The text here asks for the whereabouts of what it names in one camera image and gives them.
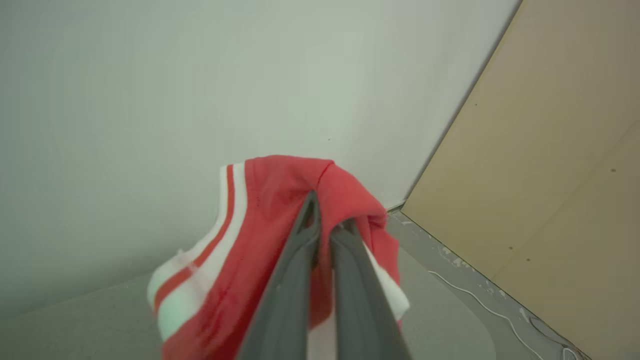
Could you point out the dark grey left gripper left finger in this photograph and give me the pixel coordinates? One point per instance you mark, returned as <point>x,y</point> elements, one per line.
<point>285,300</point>

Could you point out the tan wooden board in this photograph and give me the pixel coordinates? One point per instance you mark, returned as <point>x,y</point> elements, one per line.
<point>550,165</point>

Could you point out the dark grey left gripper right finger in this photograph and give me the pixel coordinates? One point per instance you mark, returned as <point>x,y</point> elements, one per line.
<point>360,310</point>

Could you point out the red and white jersey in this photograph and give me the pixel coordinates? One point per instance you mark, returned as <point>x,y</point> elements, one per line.
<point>260,235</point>

